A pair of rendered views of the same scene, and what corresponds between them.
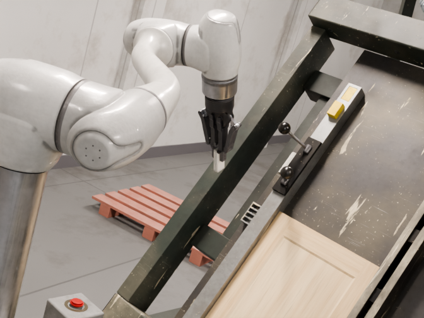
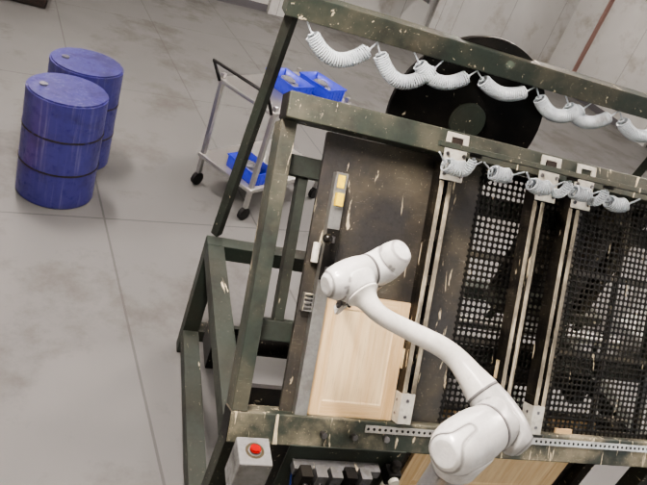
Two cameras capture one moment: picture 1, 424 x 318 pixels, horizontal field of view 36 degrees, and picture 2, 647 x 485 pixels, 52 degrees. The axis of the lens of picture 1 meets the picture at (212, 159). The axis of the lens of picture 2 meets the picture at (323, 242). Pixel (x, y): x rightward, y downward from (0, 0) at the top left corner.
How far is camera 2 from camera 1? 2.16 m
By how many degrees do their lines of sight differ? 59
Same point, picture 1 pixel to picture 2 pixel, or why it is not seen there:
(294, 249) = (349, 314)
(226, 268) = (312, 350)
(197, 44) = (389, 276)
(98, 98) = (515, 420)
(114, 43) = not seen: outside the picture
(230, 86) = not seen: hidden behind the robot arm
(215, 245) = (276, 331)
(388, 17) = (357, 113)
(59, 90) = (504, 432)
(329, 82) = (303, 163)
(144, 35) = (367, 293)
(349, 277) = not seen: hidden behind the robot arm
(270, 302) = (349, 355)
